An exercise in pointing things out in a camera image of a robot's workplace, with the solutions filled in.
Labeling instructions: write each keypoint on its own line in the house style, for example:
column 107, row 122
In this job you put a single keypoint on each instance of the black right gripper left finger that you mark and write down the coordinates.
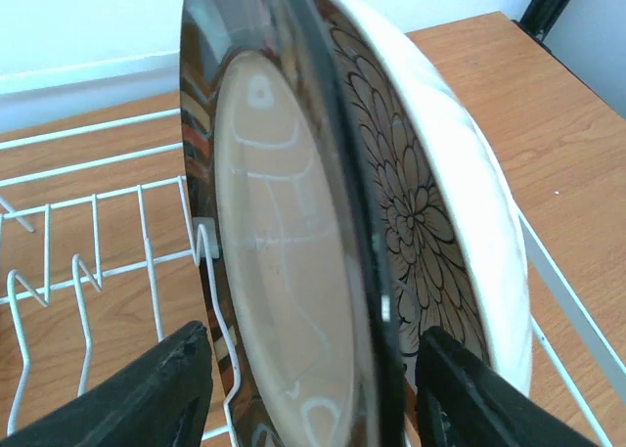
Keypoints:
column 160, row 399

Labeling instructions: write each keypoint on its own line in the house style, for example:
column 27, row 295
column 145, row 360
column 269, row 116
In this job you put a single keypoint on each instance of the floral patterned plate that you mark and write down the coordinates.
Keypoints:
column 453, row 239

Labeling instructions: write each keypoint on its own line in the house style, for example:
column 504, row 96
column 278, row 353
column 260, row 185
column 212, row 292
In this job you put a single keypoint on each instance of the white wire dish rack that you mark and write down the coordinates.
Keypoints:
column 104, row 186

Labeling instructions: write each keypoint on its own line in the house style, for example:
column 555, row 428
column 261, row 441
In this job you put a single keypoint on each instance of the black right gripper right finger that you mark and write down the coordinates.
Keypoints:
column 462, row 402

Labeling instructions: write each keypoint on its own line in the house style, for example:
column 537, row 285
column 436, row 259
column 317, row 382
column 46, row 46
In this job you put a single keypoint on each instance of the black rimmed plate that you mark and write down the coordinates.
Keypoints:
column 295, row 281

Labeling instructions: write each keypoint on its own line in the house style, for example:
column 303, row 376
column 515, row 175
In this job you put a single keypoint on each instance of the black right frame post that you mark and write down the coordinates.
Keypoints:
column 540, row 16

